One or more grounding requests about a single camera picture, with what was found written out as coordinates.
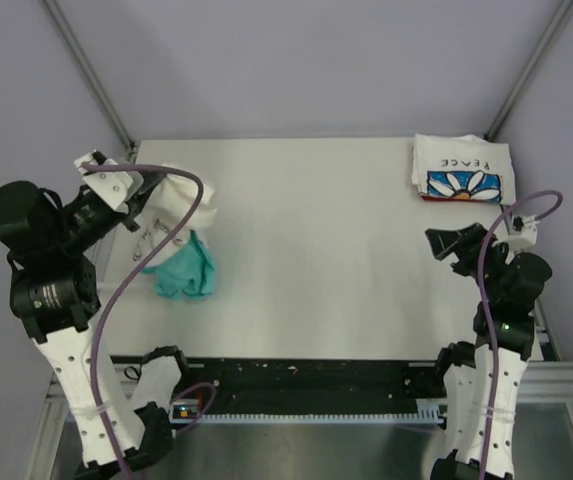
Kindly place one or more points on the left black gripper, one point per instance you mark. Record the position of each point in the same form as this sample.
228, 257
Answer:
149, 179

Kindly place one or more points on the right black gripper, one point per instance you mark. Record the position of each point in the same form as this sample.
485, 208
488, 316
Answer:
468, 241

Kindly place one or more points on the white floral print t-shirt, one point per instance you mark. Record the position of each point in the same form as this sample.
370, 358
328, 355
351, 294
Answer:
168, 204

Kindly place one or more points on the teal t-shirt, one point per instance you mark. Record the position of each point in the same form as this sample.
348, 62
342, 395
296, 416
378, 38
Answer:
183, 270

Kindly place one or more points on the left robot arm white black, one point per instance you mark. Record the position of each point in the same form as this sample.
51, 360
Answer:
53, 291

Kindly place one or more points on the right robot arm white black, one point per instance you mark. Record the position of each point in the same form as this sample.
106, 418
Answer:
482, 378

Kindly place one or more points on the white plastic laundry basket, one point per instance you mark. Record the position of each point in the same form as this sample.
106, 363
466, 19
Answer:
100, 255

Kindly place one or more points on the folded white daisy t-shirt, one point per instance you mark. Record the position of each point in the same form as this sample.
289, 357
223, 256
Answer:
466, 168

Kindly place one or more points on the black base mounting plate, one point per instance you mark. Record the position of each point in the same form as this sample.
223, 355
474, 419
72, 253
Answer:
318, 387

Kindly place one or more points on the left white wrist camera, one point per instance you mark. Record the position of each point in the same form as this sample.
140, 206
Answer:
114, 188

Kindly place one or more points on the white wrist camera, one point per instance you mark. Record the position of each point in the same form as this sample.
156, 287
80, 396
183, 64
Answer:
522, 234
114, 188

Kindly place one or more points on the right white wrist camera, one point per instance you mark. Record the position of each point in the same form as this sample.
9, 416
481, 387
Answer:
522, 234

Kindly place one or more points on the right aluminium corner post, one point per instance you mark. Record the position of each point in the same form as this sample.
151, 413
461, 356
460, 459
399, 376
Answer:
543, 47

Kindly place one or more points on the aluminium corner post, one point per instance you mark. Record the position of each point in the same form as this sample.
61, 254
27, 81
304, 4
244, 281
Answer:
543, 47
82, 63

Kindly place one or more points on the aluminium front frame rail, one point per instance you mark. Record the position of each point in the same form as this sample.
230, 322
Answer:
541, 382

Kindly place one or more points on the grey slotted cable duct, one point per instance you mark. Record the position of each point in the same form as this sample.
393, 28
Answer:
426, 414

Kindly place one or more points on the left aluminium corner post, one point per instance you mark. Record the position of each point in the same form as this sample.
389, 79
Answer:
82, 63

